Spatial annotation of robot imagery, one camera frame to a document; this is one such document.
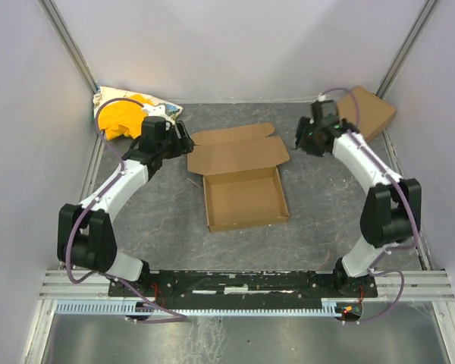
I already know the right aluminium corner post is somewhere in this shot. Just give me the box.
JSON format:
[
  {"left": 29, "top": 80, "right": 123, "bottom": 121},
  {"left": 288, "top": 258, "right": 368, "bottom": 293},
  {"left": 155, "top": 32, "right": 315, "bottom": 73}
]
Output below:
[{"left": 375, "top": 0, "right": 440, "bottom": 99}]

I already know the aluminium corner post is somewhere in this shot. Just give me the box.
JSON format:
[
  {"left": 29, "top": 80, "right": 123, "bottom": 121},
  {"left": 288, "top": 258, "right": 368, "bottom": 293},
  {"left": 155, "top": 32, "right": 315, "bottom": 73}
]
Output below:
[
  {"left": 375, "top": 0, "right": 440, "bottom": 99},
  {"left": 38, "top": 0, "right": 99, "bottom": 94}
]

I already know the aluminium frame rail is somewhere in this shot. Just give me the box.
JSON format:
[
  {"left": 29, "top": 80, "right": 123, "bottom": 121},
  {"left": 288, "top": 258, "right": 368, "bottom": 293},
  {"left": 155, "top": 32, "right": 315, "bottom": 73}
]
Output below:
[{"left": 39, "top": 270, "right": 455, "bottom": 303}]

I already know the left aluminium corner post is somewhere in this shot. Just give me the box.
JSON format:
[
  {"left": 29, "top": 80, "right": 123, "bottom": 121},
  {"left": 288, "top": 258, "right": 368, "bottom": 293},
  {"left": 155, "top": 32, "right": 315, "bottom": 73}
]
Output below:
[{"left": 38, "top": 0, "right": 99, "bottom": 94}]

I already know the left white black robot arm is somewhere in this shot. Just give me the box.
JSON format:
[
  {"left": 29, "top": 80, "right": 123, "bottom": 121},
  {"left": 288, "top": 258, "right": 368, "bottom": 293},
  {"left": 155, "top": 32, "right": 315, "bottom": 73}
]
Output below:
[{"left": 57, "top": 116, "right": 195, "bottom": 284}]

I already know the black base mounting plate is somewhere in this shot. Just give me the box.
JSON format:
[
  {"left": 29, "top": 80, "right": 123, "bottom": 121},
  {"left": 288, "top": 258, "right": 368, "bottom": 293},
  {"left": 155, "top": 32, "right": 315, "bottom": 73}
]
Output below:
[{"left": 108, "top": 269, "right": 378, "bottom": 309}]

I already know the yellow cloth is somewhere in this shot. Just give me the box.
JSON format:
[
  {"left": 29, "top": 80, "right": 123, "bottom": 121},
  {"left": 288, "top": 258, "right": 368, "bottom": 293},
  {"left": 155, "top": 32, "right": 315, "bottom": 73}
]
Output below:
[{"left": 99, "top": 94, "right": 155, "bottom": 140}]

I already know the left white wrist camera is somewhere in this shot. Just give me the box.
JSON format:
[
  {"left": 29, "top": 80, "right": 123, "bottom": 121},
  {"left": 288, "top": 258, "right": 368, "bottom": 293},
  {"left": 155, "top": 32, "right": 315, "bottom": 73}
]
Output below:
[{"left": 142, "top": 104, "right": 175, "bottom": 124}]

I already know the light blue cable duct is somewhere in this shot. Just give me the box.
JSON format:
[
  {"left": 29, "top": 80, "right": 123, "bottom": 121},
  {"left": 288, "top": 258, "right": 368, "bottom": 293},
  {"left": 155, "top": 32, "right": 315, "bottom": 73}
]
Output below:
[{"left": 55, "top": 297, "right": 369, "bottom": 318}]

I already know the closed brown cardboard box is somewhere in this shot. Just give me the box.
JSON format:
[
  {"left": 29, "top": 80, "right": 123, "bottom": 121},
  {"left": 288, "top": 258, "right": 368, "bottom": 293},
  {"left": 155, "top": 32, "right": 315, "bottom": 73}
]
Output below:
[{"left": 337, "top": 86, "right": 397, "bottom": 143}]

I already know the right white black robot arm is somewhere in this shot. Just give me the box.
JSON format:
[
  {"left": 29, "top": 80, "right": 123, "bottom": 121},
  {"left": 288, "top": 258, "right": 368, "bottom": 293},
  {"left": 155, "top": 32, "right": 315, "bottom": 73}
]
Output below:
[{"left": 295, "top": 100, "right": 422, "bottom": 292}]

